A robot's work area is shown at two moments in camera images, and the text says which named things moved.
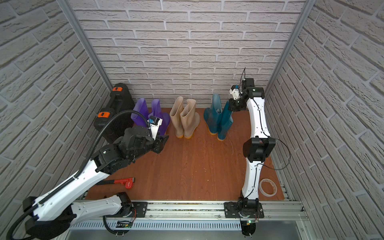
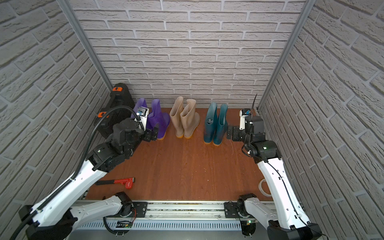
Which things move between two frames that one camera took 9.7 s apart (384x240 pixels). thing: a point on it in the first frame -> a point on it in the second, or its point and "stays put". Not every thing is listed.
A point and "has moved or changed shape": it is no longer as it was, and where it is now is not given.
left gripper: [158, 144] -> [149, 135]
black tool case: [121, 99] stays put
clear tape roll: [261, 190] stays put
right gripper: [233, 107] -> [235, 134]
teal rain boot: [226, 123] has moved or changed shape
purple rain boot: [156, 111] stays put
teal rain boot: [213, 115] has moved or changed shape
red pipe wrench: [128, 182] stays put
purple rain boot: [140, 107] stays put
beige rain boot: [190, 119] stays put
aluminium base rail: [215, 211] stays put
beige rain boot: [176, 114] stays put
